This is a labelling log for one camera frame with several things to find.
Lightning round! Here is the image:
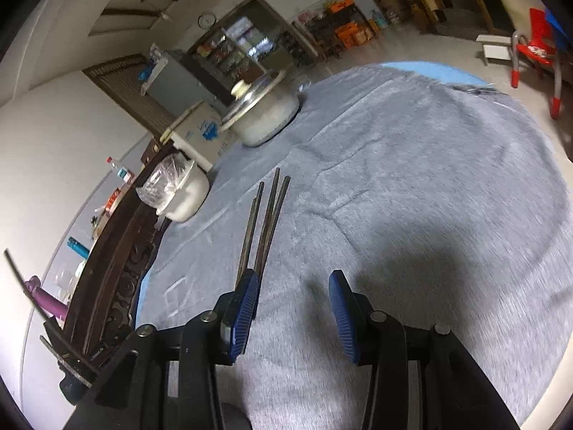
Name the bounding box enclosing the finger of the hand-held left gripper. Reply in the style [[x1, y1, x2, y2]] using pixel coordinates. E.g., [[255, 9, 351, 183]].
[[58, 363, 99, 406]]

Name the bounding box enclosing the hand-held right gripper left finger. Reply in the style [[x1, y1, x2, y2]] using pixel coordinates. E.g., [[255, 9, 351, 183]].
[[63, 270, 260, 430]]

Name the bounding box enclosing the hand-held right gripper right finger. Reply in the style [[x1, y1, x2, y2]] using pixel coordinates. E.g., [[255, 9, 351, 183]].
[[328, 270, 522, 430]]

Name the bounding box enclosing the bundle of dark chopsticks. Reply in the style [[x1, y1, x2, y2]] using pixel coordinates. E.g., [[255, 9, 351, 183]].
[[235, 168, 292, 292]]

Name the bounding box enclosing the purple water bottle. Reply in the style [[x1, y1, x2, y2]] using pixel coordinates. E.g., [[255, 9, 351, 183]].
[[24, 276, 68, 319]]

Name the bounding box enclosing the clear plastic container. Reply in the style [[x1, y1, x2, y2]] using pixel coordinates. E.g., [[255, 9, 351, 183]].
[[56, 266, 87, 298]]

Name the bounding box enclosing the carved dark wooden sideboard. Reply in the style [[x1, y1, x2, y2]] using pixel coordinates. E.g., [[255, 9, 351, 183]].
[[65, 141, 180, 368]]

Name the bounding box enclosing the teal water bottle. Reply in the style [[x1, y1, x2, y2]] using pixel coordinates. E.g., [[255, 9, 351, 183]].
[[67, 237, 90, 259]]

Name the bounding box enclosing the grey tablecloth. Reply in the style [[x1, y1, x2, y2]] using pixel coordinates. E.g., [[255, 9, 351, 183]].
[[134, 65, 569, 430]]

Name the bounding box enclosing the clear plastic bag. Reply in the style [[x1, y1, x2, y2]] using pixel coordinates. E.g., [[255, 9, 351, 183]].
[[135, 153, 194, 211]]

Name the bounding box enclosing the white chest freezer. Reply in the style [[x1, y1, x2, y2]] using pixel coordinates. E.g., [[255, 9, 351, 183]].
[[163, 101, 233, 172]]

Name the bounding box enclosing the clear bottle red cap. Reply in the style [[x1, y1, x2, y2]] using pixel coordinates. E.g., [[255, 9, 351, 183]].
[[106, 157, 135, 184]]

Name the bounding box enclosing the aluminium cooking pot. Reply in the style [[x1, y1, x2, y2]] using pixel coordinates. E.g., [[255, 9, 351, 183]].
[[230, 90, 300, 148]]

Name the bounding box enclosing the metal pot lid white knob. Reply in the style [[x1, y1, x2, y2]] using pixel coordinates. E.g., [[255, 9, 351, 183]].
[[221, 70, 287, 128]]

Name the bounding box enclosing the brown curtain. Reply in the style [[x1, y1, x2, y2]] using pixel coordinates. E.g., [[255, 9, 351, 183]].
[[83, 54, 175, 144]]

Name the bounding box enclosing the grey refrigerator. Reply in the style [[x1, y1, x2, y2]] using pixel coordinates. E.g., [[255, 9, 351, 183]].
[[143, 49, 216, 108]]

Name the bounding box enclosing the blue table cover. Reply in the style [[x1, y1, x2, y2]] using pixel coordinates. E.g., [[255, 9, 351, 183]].
[[134, 60, 495, 328]]

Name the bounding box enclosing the pantry shelf with bottles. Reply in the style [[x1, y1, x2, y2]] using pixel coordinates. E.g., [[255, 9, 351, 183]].
[[192, 18, 278, 81]]

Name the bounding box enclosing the dark wooden side table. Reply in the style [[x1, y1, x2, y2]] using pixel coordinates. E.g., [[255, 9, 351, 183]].
[[293, 4, 372, 61]]

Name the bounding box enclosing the white step stool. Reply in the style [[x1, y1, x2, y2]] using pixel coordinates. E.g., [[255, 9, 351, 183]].
[[476, 33, 515, 66]]

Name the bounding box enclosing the red plastic chair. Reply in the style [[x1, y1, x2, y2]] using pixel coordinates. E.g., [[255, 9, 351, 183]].
[[510, 8, 567, 119]]

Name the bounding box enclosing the blue cloth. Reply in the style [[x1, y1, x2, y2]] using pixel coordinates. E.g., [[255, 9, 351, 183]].
[[544, 6, 567, 32]]

